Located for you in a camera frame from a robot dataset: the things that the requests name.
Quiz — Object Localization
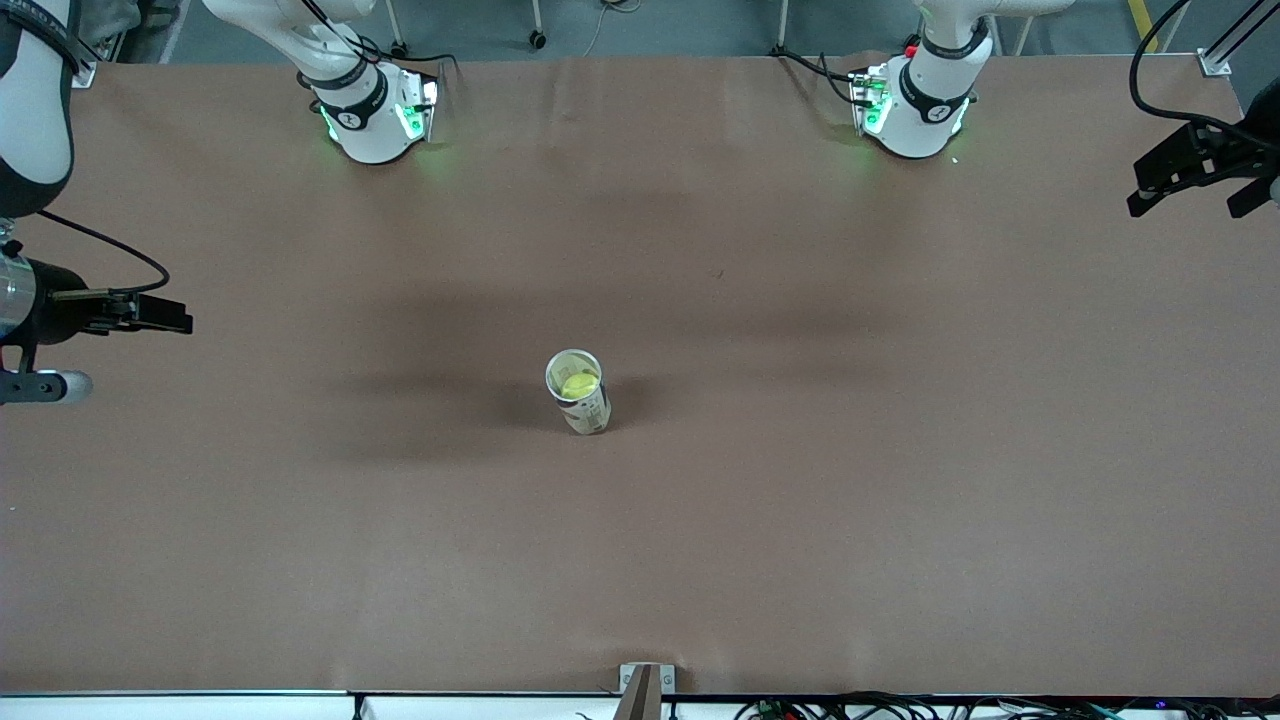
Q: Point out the clear tennis ball can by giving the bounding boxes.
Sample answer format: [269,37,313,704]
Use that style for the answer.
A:
[545,348,612,436]

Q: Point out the grey fabric object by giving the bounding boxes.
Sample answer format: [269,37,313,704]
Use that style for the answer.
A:
[75,0,141,46]

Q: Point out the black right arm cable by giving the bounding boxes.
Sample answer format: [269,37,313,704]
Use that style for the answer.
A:
[35,208,171,296]

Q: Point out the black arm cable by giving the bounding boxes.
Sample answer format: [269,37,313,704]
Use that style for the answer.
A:
[35,208,171,296]
[1128,0,1251,131]

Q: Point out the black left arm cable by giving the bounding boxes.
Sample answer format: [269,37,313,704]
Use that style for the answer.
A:
[1128,0,1251,131]

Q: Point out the black base cable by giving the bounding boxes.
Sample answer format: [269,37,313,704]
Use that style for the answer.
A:
[772,45,863,106]
[355,35,461,81]

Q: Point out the white table edge rail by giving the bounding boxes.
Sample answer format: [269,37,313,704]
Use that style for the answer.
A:
[0,690,621,720]

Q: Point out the brown post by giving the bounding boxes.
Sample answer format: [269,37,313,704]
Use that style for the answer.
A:
[613,665,663,720]

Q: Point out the tangled black cables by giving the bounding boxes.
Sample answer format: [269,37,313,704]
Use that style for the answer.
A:
[735,692,1280,720]

